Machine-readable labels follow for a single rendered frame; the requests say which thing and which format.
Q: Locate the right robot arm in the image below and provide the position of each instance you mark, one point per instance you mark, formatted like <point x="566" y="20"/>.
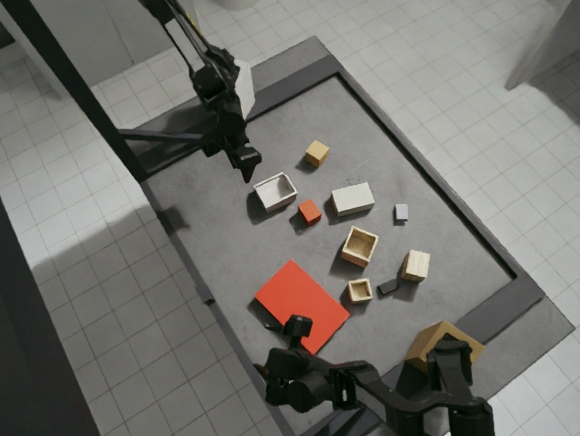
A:
<point x="468" y="415"/>

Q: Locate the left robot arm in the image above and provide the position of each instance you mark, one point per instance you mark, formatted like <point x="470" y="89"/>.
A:
<point x="209" y="75"/>

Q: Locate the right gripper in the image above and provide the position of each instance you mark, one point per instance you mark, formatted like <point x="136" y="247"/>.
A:
<point x="296" y="325"/>

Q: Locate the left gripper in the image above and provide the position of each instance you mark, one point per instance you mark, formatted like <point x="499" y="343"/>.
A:
<point x="246" y="158"/>

